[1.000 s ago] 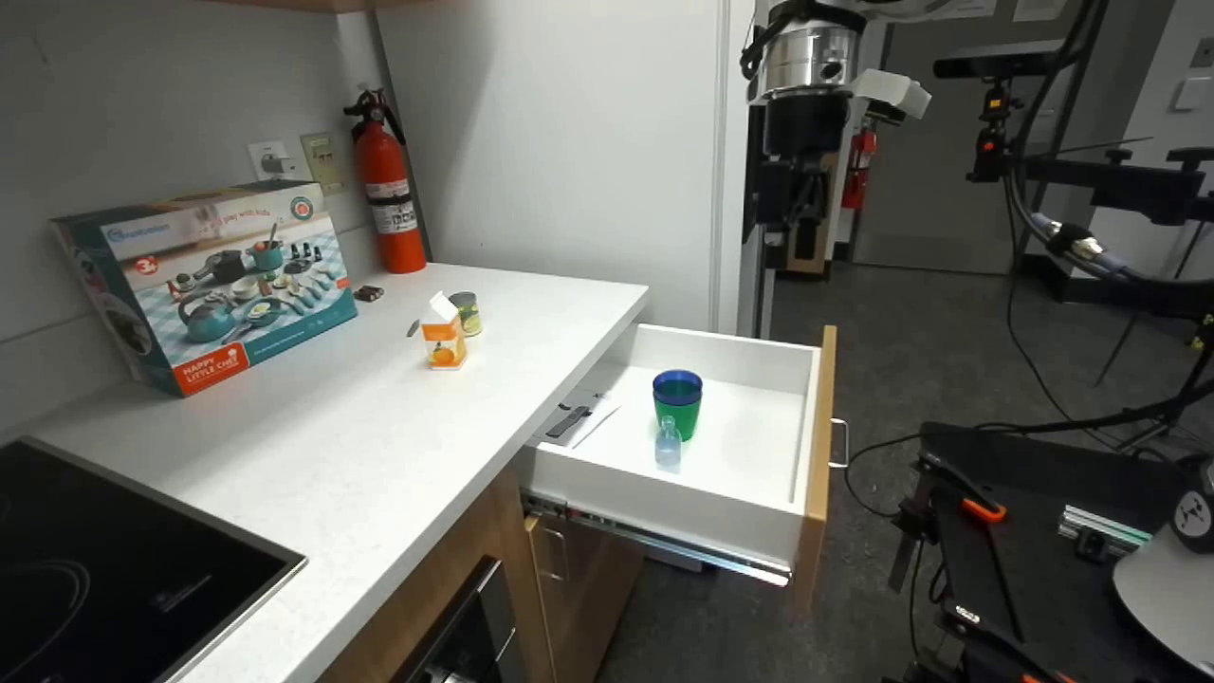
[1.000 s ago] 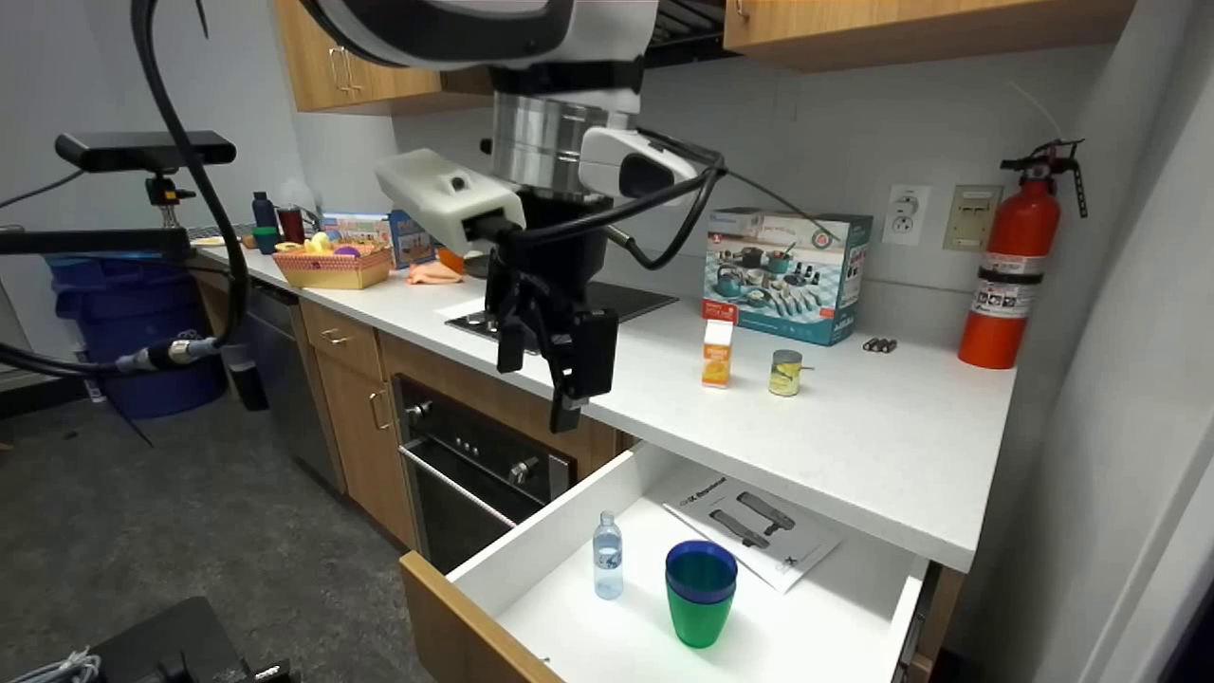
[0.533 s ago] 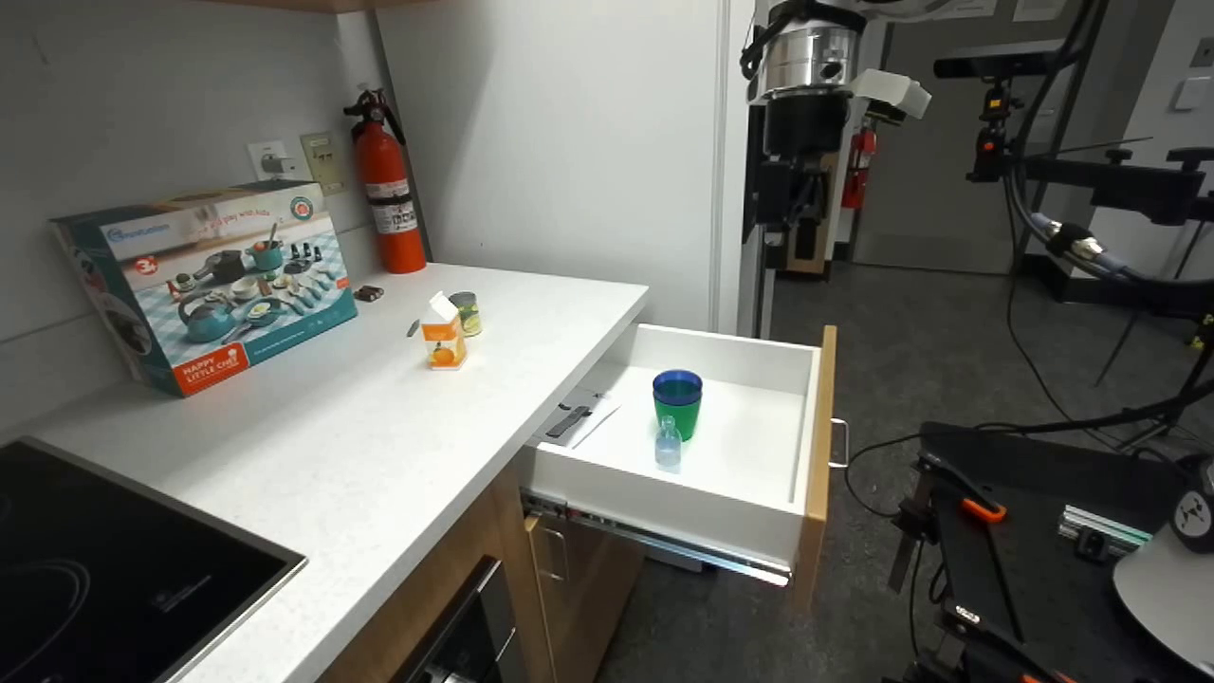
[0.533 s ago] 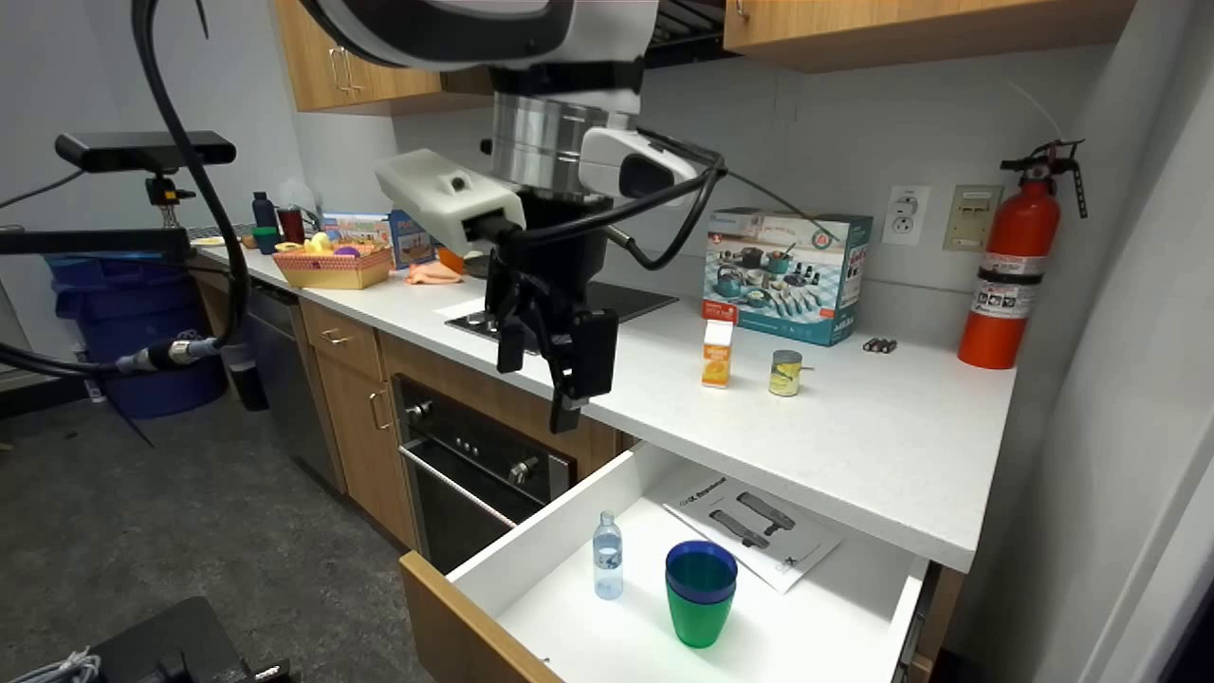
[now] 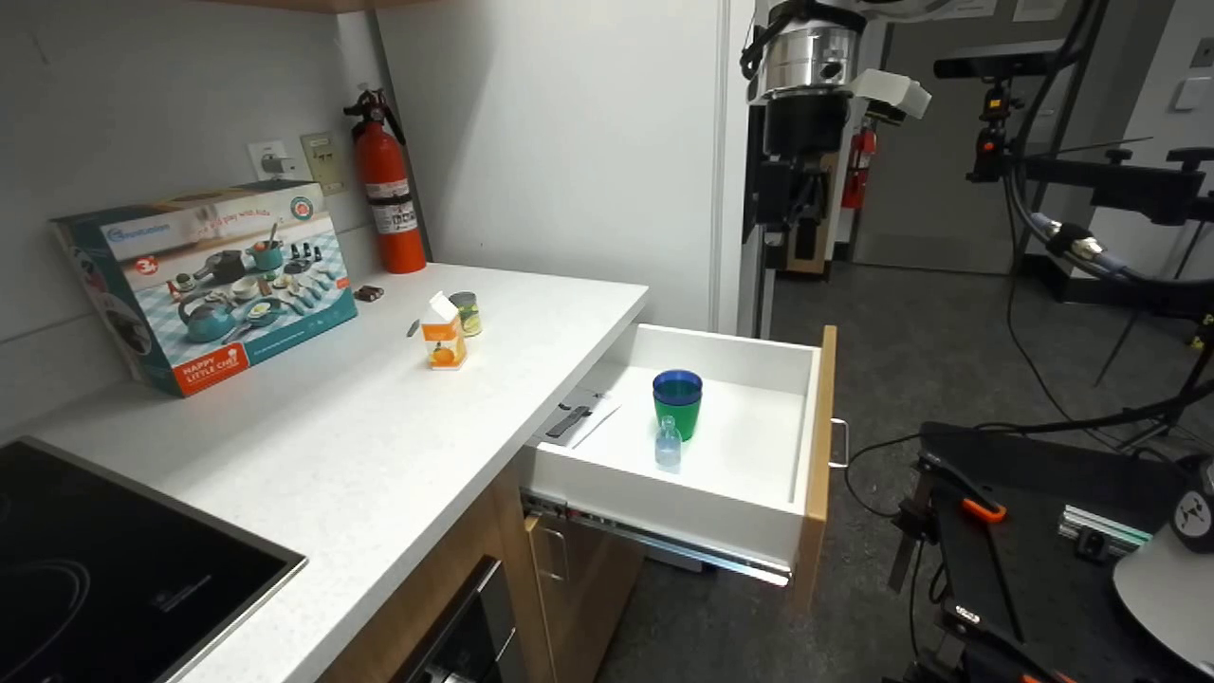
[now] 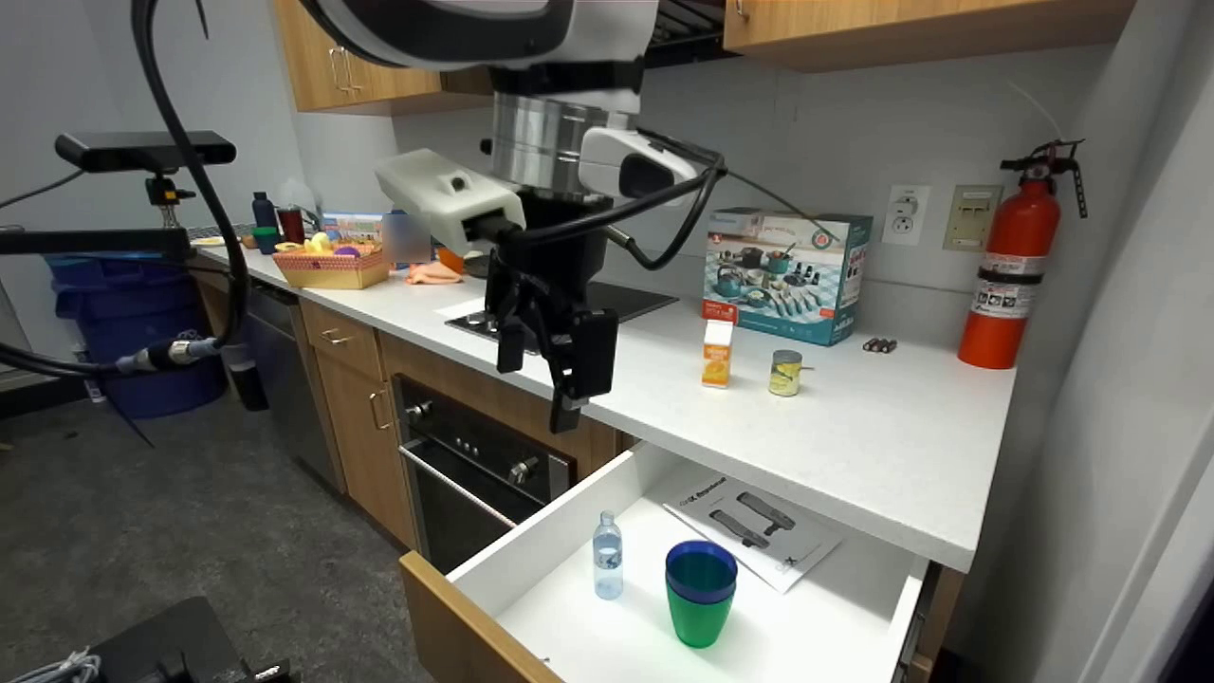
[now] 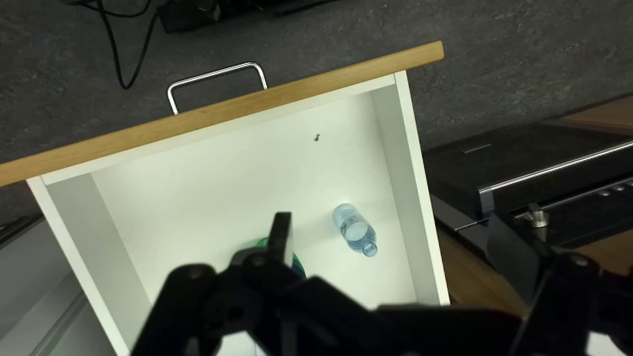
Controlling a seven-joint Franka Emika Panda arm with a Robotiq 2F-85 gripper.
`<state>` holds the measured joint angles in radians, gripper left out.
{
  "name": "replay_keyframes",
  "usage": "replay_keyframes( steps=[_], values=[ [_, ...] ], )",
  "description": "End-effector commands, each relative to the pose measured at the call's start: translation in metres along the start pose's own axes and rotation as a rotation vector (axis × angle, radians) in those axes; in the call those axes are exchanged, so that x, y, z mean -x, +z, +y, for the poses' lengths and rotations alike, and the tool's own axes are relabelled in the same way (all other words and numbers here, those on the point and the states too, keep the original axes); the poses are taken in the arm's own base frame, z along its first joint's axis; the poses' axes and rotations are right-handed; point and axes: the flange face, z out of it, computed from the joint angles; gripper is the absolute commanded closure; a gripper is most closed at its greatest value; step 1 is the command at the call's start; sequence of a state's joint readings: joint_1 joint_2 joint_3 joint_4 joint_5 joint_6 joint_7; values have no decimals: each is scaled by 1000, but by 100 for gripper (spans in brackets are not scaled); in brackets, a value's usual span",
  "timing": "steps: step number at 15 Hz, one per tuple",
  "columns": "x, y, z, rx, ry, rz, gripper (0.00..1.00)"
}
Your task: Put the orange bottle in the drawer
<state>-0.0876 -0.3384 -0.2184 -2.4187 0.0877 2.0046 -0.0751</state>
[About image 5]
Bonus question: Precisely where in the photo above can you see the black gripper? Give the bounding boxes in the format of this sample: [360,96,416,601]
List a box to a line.
[751,90,852,259]

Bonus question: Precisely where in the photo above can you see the orange juice carton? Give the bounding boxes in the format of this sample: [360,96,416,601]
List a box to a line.
[420,290,469,372]

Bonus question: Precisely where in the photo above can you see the white drawer with wood front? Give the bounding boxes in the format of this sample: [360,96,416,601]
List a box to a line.
[523,318,852,592]

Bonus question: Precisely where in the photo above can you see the small clear water bottle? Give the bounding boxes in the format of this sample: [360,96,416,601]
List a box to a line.
[651,414,685,476]

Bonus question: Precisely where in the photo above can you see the small red fire extinguisher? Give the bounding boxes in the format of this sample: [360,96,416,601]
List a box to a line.
[841,119,885,215]

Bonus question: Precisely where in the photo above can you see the blue plastic cup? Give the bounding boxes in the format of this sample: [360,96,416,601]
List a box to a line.
[649,366,707,414]

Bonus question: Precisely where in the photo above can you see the green plastic cup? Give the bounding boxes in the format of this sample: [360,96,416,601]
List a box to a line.
[651,399,707,445]

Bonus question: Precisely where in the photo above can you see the white printed instruction sheet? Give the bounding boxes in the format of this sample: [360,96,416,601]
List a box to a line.
[551,387,625,457]

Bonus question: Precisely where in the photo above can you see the yellow green food can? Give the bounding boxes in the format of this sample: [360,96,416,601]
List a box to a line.
[449,290,484,340]

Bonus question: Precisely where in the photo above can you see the black equipment cart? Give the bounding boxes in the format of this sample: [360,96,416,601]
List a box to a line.
[885,418,1214,683]

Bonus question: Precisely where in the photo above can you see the orange clamp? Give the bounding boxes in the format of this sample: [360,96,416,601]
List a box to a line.
[956,495,1013,530]

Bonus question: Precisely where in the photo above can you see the wooden lower cabinet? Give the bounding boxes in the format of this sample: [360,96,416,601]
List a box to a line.
[317,458,649,683]

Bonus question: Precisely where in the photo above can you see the built-in black oven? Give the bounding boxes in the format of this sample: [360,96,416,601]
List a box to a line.
[389,555,532,683]

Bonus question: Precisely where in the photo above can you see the white round disc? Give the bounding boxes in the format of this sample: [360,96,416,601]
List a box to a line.
[1109,524,1214,683]

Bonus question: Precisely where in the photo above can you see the cookware set cardboard box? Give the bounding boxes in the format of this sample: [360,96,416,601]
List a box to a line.
[47,177,360,402]

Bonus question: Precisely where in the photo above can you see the black glass cooktop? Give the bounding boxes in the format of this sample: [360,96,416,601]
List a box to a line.
[0,438,307,683]

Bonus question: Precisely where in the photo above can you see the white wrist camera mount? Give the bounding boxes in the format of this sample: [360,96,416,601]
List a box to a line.
[850,63,936,129]

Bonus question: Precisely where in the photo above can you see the black floor cable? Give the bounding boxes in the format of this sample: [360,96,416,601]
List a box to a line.
[840,428,928,524]

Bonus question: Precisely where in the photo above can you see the beige wall switch plate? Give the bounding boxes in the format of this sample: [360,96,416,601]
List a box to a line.
[301,129,346,199]

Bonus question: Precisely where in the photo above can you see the white wall outlet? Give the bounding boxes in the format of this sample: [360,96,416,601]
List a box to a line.
[248,136,307,191]

